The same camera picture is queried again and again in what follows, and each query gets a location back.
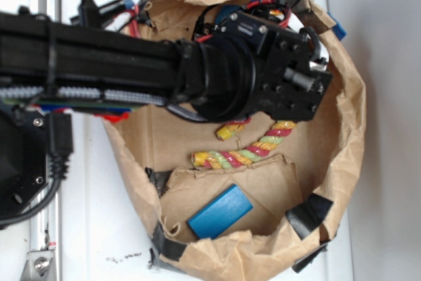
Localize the brown paper bag tray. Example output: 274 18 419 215
105 0 366 280

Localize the blue dimpled ball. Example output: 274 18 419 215
214 5 241 24

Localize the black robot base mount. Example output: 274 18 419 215
1 103 52 230

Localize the aluminium frame rail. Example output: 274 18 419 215
28 0 63 281

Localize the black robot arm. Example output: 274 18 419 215
1 11 332 122

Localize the blue rectangular block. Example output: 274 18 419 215
187 184 253 239

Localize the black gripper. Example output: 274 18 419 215
218 11 333 121

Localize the blue tape piece right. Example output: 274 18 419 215
328 12 347 41

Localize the white plastic board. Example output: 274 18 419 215
60 0 355 281

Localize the red yellow green rope toy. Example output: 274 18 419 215
191 120 297 169

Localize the metal corner bracket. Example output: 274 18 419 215
20 250 57 281

